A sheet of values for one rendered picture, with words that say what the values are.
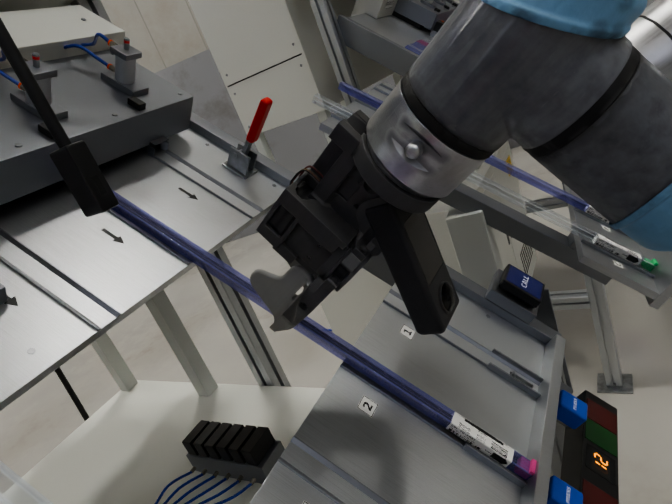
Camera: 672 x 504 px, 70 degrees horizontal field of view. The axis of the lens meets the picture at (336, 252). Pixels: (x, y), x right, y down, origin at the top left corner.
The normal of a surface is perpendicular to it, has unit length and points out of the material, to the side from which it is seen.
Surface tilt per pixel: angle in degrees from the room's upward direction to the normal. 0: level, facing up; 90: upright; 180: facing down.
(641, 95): 74
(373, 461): 44
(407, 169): 97
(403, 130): 90
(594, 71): 79
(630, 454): 0
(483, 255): 90
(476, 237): 90
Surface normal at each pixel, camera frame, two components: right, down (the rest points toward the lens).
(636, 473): -0.36, -0.87
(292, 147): -0.11, 0.40
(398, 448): 0.33, -0.71
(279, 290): -0.40, 0.44
